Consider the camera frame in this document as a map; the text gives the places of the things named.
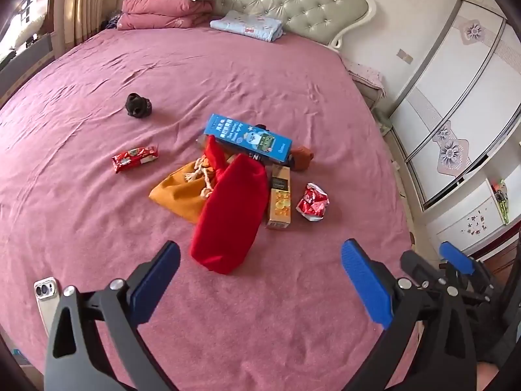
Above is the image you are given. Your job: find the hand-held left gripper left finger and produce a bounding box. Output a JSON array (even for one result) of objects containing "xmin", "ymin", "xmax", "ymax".
[{"xmin": 44, "ymin": 240, "xmax": 182, "ymax": 391}]

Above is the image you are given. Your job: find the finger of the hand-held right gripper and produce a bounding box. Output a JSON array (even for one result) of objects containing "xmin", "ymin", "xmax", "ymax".
[
  {"xmin": 439, "ymin": 242, "xmax": 496, "ymax": 303},
  {"xmin": 400, "ymin": 250, "xmax": 446, "ymax": 291}
]

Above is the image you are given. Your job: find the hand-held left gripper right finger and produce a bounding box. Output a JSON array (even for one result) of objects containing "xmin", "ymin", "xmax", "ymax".
[{"xmin": 341, "ymin": 239, "xmax": 489, "ymax": 391}]

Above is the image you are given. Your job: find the rust brown sock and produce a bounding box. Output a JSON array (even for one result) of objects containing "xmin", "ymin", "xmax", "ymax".
[{"xmin": 290, "ymin": 146, "xmax": 314, "ymax": 171}]

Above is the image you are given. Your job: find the blue printed box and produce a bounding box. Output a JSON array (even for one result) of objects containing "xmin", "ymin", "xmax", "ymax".
[{"xmin": 203, "ymin": 114, "xmax": 294, "ymax": 167}]

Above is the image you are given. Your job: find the white floral cabinet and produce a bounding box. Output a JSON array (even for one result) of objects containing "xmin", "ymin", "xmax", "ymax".
[{"xmin": 425, "ymin": 179, "xmax": 514, "ymax": 255}]

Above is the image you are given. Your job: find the green plastic item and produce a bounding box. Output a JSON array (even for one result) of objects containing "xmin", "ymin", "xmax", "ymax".
[{"xmin": 490, "ymin": 179, "xmax": 509, "ymax": 224}]

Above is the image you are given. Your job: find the red velvet pouch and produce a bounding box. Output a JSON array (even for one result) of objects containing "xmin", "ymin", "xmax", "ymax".
[{"xmin": 190, "ymin": 135, "xmax": 270, "ymax": 274}]

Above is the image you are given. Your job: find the crumpled red wrapper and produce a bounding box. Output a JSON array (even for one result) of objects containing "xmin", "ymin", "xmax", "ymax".
[{"xmin": 296, "ymin": 182, "xmax": 330, "ymax": 223}]

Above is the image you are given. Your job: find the silver smartphone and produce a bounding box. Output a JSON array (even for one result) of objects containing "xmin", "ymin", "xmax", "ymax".
[{"xmin": 33, "ymin": 277, "xmax": 62, "ymax": 335}]

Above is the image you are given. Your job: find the slim gold box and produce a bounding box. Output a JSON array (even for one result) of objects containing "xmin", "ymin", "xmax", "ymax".
[{"xmin": 266, "ymin": 166, "xmax": 292, "ymax": 229}]

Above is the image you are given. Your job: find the red snack wrapper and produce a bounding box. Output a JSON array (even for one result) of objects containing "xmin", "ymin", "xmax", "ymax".
[{"xmin": 112, "ymin": 144, "xmax": 159, "ymax": 174}]

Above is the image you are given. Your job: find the white floral wardrobe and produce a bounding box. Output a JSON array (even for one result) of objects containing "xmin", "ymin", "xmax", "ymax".
[{"xmin": 388, "ymin": 0, "xmax": 521, "ymax": 212}]

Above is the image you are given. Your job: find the black sock ball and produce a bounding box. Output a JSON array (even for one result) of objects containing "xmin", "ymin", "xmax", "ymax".
[{"xmin": 125, "ymin": 93, "xmax": 153, "ymax": 117}]

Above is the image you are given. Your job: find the pink floral cloth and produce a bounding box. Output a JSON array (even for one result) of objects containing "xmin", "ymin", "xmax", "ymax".
[{"xmin": 342, "ymin": 57, "xmax": 385, "ymax": 90}]

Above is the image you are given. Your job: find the pink bed sheet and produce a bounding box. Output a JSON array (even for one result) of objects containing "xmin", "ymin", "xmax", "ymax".
[{"xmin": 0, "ymin": 28, "xmax": 416, "ymax": 391}]

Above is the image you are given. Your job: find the dark grey board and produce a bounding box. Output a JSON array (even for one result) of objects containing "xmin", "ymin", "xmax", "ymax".
[{"xmin": 0, "ymin": 33, "xmax": 55, "ymax": 98}]

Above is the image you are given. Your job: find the folded pink quilt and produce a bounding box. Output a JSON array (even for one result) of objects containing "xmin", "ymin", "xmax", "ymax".
[{"xmin": 117, "ymin": 0, "xmax": 216, "ymax": 31}]

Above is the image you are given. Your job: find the folded light blue blanket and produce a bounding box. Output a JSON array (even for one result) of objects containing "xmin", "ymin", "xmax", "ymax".
[{"xmin": 209, "ymin": 10, "xmax": 284, "ymax": 42}]

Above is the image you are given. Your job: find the beige curtain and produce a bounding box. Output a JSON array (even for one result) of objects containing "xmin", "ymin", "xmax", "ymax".
[{"xmin": 53, "ymin": 0, "xmax": 139, "ymax": 55}]

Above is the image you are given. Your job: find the tufted cream headboard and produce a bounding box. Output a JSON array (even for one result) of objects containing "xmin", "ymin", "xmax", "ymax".
[{"xmin": 136, "ymin": 0, "xmax": 377, "ymax": 51}]

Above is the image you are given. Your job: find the window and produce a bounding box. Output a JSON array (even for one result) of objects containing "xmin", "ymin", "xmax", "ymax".
[{"xmin": 0, "ymin": 0, "xmax": 53, "ymax": 66}]

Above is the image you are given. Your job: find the orange drawstring bag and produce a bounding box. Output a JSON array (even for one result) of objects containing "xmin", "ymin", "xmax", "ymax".
[{"xmin": 148, "ymin": 157, "xmax": 216, "ymax": 224}]

